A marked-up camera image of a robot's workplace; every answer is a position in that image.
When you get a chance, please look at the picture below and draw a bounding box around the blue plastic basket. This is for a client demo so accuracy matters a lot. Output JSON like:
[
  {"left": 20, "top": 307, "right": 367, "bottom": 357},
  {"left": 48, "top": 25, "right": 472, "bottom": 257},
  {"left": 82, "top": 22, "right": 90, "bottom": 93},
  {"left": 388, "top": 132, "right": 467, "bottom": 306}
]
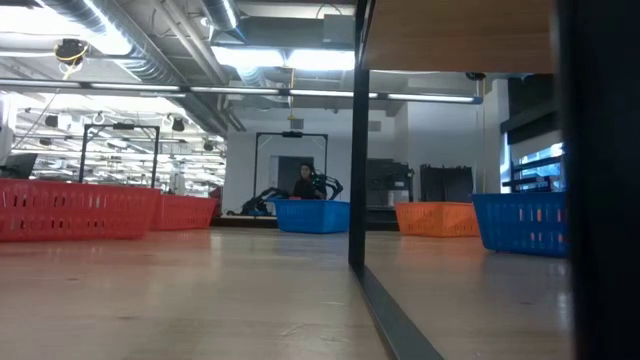
[
  {"left": 273, "top": 199, "right": 351, "bottom": 235},
  {"left": 471, "top": 190, "right": 570, "bottom": 259}
]

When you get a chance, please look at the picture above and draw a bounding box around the red plastic basket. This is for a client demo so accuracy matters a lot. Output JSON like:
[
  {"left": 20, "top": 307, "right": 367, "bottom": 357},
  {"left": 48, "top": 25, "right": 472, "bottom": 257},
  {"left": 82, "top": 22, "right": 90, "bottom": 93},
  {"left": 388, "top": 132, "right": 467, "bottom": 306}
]
[
  {"left": 0, "top": 178, "right": 162, "bottom": 244},
  {"left": 151, "top": 193, "right": 219, "bottom": 232}
]

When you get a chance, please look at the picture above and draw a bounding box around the black crate stack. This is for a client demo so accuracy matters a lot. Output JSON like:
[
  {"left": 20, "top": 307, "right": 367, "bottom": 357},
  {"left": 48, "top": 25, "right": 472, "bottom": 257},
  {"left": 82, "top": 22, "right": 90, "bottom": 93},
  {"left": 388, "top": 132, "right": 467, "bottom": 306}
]
[{"left": 419, "top": 163, "right": 475, "bottom": 204}]

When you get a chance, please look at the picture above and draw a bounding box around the person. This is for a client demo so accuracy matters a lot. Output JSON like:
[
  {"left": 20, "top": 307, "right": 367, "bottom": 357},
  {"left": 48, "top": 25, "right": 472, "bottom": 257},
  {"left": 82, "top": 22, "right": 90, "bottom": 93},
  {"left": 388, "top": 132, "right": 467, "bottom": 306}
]
[{"left": 292, "top": 162, "right": 321, "bottom": 201}]

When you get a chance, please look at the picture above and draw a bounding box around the fluorescent ceiling light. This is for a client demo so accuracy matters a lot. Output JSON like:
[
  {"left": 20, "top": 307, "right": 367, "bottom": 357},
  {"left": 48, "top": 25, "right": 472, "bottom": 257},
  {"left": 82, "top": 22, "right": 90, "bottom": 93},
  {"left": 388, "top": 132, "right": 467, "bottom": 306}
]
[{"left": 209, "top": 45, "right": 356, "bottom": 72}]

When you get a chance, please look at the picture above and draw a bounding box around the long ceiling light bar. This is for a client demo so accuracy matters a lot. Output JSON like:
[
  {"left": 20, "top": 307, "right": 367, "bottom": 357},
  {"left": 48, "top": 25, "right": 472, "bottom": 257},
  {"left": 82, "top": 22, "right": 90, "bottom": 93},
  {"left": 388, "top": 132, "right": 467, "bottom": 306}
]
[{"left": 0, "top": 78, "right": 484, "bottom": 105}]

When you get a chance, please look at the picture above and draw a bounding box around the dark computer monitor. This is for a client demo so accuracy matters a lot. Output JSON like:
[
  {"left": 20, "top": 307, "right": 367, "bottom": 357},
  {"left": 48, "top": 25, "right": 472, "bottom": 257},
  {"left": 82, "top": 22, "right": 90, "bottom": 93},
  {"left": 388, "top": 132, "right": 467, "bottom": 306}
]
[{"left": 0, "top": 152, "right": 39, "bottom": 180}]

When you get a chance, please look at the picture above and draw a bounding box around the black gantry frame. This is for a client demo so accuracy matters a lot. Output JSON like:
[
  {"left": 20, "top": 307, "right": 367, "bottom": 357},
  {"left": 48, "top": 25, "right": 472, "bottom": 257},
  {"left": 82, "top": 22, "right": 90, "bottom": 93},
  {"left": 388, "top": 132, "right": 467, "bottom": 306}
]
[
  {"left": 253, "top": 130, "right": 330, "bottom": 216},
  {"left": 78, "top": 122, "right": 161, "bottom": 194}
]

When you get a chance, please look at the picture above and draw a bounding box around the yellow cord with grey box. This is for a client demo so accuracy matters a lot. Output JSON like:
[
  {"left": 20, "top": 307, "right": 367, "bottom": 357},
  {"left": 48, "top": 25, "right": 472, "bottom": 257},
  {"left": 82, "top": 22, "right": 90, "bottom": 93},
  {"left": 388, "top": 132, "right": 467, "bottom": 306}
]
[{"left": 287, "top": 67, "right": 305, "bottom": 131}]

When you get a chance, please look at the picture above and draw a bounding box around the silver ventilation duct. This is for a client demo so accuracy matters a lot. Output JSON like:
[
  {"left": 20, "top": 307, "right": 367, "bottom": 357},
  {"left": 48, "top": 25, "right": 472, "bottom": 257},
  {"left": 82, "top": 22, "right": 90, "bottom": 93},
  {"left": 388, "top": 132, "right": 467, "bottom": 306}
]
[
  {"left": 199, "top": 0, "right": 269, "bottom": 89},
  {"left": 37, "top": 0, "right": 229, "bottom": 136}
]

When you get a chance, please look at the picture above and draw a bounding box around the black yellow cord reel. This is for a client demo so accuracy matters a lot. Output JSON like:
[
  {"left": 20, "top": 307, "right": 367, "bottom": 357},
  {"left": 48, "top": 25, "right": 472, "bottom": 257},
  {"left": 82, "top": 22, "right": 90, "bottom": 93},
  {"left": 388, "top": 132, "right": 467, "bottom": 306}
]
[{"left": 53, "top": 37, "right": 91, "bottom": 81}]

